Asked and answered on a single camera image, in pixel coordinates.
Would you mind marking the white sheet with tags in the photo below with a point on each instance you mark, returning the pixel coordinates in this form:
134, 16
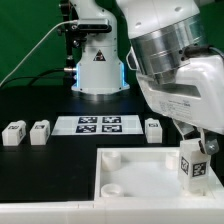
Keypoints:
97, 125

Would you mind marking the white square table top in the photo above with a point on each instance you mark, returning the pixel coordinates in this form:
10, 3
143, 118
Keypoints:
147, 173

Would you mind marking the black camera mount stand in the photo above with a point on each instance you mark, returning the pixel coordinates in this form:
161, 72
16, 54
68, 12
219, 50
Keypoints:
73, 38

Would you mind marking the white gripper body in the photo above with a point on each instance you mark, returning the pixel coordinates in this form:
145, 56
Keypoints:
196, 97

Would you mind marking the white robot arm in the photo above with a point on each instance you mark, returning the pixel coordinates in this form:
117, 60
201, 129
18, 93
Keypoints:
164, 35

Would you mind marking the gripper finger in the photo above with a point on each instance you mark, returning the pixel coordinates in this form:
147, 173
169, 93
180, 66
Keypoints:
185, 130
208, 142

